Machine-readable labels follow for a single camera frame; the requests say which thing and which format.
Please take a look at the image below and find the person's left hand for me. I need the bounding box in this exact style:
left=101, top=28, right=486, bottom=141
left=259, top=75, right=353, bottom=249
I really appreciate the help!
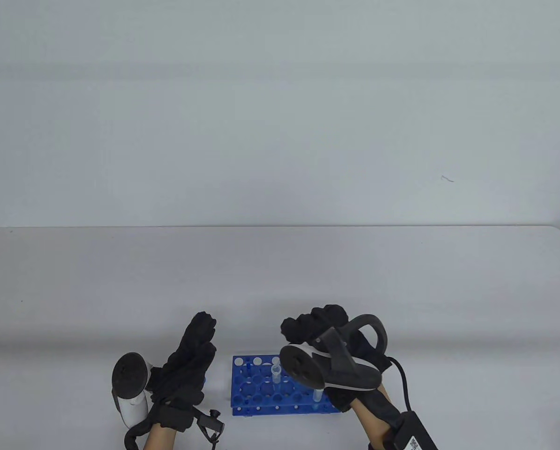
left=146, top=312, right=217, bottom=433

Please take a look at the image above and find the person's right hand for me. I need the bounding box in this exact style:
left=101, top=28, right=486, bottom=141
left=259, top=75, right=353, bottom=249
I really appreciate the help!
left=280, top=305, right=390, bottom=414

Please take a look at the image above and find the blue test tube rack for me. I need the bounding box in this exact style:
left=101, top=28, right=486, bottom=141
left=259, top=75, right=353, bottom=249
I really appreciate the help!
left=231, top=355, right=343, bottom=415

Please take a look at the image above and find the person's left forearm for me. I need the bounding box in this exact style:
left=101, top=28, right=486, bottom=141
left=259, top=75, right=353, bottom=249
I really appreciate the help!
left=143, top=424, right=178, bottom=450

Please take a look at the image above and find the person's right forearm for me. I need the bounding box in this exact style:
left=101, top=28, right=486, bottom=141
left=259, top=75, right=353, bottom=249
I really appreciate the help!
left=352, top=384, right=398, bottom=450

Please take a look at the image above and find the black and white right controller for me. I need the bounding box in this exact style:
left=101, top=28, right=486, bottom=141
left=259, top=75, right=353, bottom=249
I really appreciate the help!
left=280, top=314, right=387, bottom=390

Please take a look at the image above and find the black and white controller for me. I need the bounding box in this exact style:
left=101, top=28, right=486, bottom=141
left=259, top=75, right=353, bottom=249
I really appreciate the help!
left=280, top=314, right=387, bottom=390
left=112, top=352, right=156, bottom=429

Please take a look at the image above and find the black and white left controller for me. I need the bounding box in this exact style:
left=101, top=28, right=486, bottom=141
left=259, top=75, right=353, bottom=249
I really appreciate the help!
left=112, top=352, right=156, bottom=429

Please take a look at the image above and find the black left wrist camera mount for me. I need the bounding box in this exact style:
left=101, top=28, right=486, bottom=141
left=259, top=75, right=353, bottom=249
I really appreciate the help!
left=193, top=407, right=225, bottom=450

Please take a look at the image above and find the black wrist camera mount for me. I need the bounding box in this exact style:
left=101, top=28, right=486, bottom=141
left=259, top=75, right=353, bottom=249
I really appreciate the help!
left=193, top=407, right=225, bottom=450
left=383, top=411, right=440, bottom=450

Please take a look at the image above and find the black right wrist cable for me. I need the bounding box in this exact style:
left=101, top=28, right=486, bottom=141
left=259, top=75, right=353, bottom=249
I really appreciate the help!
left=385, top=357, right=410, bottom=414

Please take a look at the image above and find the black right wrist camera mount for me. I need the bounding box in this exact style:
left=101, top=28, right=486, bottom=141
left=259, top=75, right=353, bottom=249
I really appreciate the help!
left=383, top=411, right=440, bottom=450

